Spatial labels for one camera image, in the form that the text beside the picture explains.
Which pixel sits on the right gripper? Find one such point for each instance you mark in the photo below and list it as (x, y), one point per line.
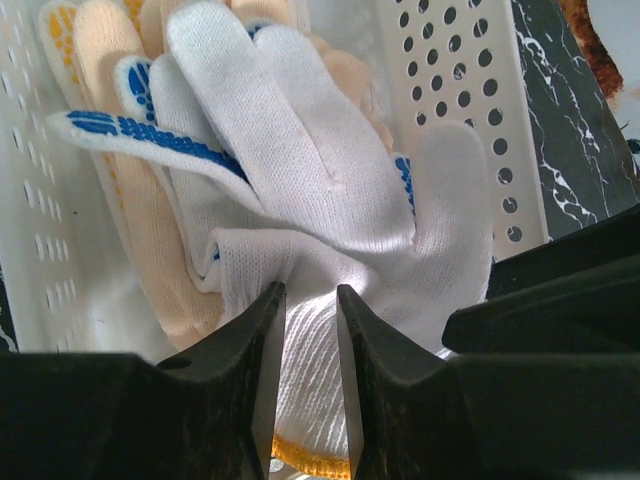
(579, 294)

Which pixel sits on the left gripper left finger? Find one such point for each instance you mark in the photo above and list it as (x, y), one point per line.
(205, 413)

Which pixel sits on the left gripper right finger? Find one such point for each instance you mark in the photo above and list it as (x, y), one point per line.
(412, 415)

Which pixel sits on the blue dotted glove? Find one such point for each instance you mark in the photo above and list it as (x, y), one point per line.
(259, 115)

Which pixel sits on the cream knit glove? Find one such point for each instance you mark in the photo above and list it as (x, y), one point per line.
(104, 35)

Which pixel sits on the yellow coated work glove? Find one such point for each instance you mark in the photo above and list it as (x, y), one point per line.
(55, 25)

